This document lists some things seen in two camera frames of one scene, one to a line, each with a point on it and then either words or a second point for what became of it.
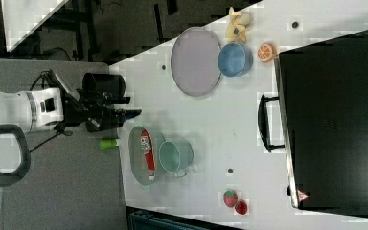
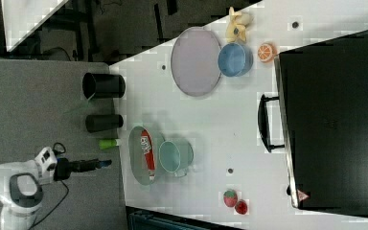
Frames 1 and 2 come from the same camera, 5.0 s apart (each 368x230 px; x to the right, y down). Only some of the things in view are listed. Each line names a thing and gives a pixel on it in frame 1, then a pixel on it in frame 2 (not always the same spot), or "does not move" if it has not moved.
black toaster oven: [332, 121] does not move
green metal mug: [175, 156] does not move
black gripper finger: [126, 114] to [103, 163]
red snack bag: [147, 146] does not move
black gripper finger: [114, 101] to [83, 165]
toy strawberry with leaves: [230, 197] does not move
